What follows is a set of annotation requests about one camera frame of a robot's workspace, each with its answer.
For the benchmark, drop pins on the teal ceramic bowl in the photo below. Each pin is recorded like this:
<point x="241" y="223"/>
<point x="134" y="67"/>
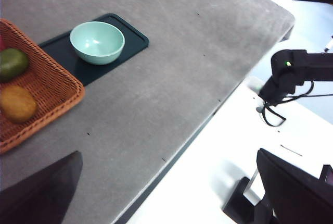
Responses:
<point x="97" y="44"/>

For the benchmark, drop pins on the dark rectangular tray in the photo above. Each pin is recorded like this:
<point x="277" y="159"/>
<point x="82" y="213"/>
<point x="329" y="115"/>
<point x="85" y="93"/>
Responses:
<point x="91" y="74"/>

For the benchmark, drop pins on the black stand with metal pole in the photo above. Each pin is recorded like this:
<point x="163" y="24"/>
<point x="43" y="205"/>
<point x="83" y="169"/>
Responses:
<point x="239" y="203"/>

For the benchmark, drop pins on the red apple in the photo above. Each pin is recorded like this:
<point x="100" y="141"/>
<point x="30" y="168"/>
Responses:
<point x="1" y="44"/>

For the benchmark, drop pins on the brown wicker basket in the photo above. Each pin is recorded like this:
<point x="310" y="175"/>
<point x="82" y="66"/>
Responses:
<point x="52" y="86"/>

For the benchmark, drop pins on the green oval fruit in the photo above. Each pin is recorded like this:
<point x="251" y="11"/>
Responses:
<point x="13" y="63"/>

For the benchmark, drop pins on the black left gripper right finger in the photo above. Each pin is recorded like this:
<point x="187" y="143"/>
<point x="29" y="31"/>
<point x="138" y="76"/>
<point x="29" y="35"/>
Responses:
<point x="299" y="198"/>

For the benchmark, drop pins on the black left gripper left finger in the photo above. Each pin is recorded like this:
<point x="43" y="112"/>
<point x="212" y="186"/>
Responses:
<point x="39" y="198"/>

